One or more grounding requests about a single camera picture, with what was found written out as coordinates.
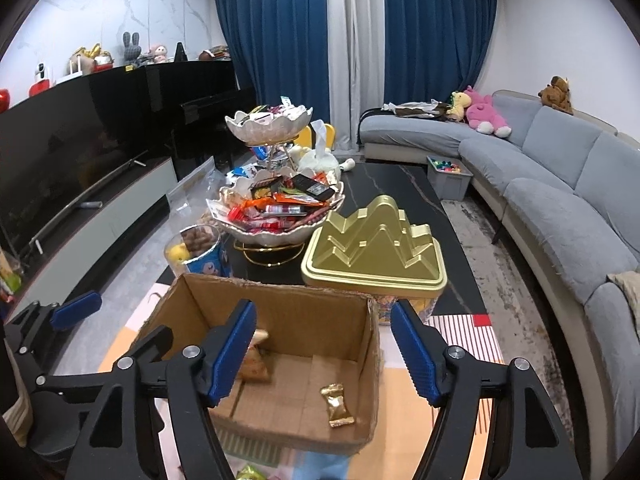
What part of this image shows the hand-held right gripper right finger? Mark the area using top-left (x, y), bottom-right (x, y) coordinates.
top-left (391, 300), bottom-right (583, 480)

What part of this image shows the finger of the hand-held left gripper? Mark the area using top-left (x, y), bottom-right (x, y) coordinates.
top-left (2, 291), bottom-right (103, 356)
top-left (32, 326), bottom-right (173, 397)

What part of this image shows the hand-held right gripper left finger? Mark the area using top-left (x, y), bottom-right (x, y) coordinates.
top-left (65, 300), bottom-right (257, 480)

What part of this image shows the beige snack packet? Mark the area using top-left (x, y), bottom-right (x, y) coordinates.
top-left (237, 329), bottom-right (274, 384)

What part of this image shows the gold candy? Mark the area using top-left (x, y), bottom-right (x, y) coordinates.
top-left (320, 382), bottom-right (357, 429)

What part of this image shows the brown cardboard box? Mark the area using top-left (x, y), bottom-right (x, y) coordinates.
top-left (130, 272), bottom-right (382, 457)

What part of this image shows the pile of red brown snacks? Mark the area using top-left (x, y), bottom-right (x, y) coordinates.
top-left (215, 170), bottom-right (343, 233)

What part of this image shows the small pile of snacks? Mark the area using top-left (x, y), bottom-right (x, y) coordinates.
top-left (235, 101), bottom-right (307, 124)

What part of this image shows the colourful patchwork tablecloth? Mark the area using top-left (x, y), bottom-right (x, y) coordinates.
top-left (97, 280), bottom-right (507, 480)

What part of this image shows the grey television cabinet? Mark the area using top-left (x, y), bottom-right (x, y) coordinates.
top-left (0, 156), bottom-right (177, 322)

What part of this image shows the clear snack jar blue label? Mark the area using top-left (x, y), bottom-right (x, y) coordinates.
top-left (164, 224), bottom-right (234, 279)

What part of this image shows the grey patterned rug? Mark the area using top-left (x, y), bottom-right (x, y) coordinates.
top-left (440, 195), bottom-right (596, 480)

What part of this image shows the gold mountain lid tin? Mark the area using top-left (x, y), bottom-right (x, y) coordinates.
top-left (300, 195), bottom-right (447, 327)

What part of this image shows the black flat television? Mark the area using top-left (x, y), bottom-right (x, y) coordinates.
top-left (0, 67), bottom-right (152, 262)

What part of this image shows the clear plastic bag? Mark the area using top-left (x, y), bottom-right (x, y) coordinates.
top-left (166, 156), bottom-right (227, 212)

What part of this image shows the grey storage bin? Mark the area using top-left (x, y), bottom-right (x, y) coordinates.
top-left (426, 156), bottom-right (474, 200)

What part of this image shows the pile of blue white packets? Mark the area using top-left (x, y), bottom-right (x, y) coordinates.
top-left (226, 144), bottom-right (282, 179)

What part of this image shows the beige quilted jacket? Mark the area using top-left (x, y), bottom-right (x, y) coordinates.
top-left (607, 270), bottom-right (640, 342)

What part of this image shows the tiered white petal bowl stand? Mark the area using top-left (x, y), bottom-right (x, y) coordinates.
top-left (206, 102), bottom-right (347, 267)

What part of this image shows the grey sectional sofa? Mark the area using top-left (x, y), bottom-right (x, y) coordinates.
top-left (359, 89), bottom-right (640, 461)

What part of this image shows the white wifi router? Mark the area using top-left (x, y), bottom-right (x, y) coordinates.
top-left (54, 57), bottom-right (84, 85)

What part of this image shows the yellow chair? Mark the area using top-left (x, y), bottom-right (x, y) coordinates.
top-left (298, 122), bottom-right (337, 154)

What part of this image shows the black upright piano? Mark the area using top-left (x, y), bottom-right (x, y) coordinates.
top-left (144, 59), bottom-right (257, 182)

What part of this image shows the clothes heap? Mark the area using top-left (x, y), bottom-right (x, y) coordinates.
top-left (382, 98), bottom-right (454, 120)

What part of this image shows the yellow green plush toy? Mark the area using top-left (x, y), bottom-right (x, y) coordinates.
top-left (446, 91), bottom-right (474, 122)

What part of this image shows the pink plush toy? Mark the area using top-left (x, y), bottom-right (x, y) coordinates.
top-left (462, 86), bottom-right (513, 137)

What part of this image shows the gold foil balloon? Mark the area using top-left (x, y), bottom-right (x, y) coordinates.
top-left (70, 43), bottom-right (109, 74)

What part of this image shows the grey rabbit plush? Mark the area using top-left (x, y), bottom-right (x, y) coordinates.
top-left (121, 31), bottom-right (143, 66)

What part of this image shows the brown plush toy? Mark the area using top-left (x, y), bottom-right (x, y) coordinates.
top-left (538, 75), bottom-right (575, 115)

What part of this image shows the white sheer curtain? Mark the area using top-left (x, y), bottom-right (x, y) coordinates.
top-left (325, 0), bottom-right (387, 152)

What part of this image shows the blue curtain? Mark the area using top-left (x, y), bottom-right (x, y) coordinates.
top-left (382, 0), bottom-right (501, 111)
top-left (209, 0), bottom-right (332, 122)

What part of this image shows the white security camera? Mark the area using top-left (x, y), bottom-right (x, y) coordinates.
top-left (28, 63), bottom-right (54, 97)

